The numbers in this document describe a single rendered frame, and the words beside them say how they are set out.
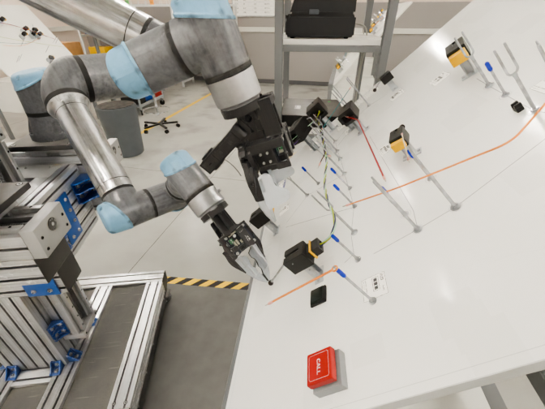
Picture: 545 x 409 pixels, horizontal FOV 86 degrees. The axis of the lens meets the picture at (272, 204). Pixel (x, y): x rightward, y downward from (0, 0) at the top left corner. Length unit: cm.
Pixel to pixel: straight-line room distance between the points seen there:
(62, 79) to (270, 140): 59
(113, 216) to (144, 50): 37
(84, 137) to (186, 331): 137
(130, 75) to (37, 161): 98
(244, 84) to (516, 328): 45
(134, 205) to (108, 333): 116
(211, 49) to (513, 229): 48
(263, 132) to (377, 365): 39
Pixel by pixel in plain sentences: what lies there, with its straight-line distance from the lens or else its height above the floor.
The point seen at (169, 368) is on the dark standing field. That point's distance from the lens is 183.
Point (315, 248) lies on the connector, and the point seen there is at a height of 115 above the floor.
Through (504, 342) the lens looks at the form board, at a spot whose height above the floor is 124.
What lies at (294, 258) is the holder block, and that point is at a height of 112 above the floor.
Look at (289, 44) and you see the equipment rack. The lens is 146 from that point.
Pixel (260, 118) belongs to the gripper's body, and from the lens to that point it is 48.
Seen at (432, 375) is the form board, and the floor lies 118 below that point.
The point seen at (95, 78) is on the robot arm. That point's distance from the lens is 93.
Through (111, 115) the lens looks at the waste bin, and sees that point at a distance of 402.
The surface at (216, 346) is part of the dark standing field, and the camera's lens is 183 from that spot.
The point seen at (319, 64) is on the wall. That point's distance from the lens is 809.
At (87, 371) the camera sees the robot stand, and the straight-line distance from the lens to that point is 172.
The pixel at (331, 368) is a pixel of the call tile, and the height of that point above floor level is 111.
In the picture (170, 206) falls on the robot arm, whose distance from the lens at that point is 75.
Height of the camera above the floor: 156
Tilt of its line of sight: 33 degrees down
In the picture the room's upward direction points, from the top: straight up
